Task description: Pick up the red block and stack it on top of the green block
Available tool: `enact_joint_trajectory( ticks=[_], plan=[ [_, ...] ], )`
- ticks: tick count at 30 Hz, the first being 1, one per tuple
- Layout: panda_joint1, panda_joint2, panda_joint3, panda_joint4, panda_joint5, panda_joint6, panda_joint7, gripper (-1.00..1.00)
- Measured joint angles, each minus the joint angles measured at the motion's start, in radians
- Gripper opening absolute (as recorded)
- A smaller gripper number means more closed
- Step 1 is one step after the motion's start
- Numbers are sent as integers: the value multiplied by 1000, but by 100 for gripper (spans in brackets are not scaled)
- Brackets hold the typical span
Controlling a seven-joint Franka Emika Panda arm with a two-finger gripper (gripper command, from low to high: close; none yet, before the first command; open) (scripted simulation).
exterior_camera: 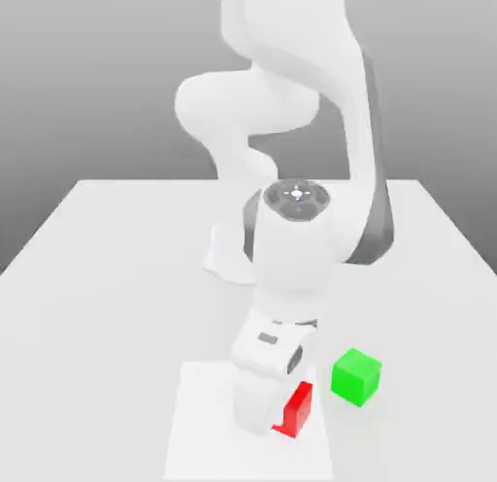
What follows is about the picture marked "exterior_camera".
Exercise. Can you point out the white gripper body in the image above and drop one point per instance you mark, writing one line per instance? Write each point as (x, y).
(254, 404)

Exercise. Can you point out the small green cube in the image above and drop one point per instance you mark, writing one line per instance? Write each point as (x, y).
(355, 377)

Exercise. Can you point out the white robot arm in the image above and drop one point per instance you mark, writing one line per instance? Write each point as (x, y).
(295, 249)

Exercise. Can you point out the small red cube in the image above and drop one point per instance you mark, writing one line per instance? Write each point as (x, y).
(299, 408)

